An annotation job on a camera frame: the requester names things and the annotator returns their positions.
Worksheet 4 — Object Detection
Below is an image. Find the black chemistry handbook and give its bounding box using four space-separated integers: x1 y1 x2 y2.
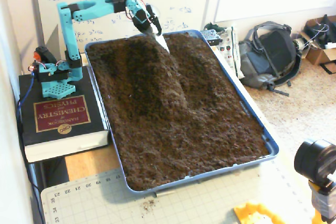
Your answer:
18 66 110 163

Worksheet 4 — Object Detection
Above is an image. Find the grey backpack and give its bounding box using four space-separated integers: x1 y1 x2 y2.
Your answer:
238 21 302 97

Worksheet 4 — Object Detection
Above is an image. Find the yellow taped camera stand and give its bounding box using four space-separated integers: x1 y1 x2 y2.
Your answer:
308 179 336 224

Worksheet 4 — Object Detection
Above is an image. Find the blue cable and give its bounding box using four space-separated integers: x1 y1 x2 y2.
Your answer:
15 73 46 224

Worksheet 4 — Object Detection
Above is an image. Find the blue plastic tray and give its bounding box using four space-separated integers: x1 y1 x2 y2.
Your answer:
84 29 279 196

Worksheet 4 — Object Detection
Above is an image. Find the cardboard box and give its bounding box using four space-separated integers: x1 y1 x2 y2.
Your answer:
299 15 336 74

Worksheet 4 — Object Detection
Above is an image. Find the black grille device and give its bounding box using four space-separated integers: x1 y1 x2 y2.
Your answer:
201 29 223 46

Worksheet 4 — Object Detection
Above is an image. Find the yellow plastic part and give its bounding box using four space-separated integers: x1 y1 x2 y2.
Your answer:
233 201 287 224

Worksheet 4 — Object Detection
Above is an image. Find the pale green cutting mat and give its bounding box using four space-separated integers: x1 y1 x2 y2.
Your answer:
40 166 263 224

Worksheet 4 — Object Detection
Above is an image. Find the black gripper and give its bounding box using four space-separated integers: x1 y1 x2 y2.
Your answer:
131 4 171 53

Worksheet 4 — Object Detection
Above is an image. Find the orange and black tool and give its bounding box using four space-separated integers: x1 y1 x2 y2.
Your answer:
34 46 57 63

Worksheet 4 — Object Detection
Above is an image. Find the black camera lens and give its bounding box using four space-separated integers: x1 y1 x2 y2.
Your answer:
293 140 336 183

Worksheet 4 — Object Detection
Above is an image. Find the brown soil bed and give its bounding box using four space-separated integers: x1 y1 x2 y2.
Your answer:
86 32 270 191

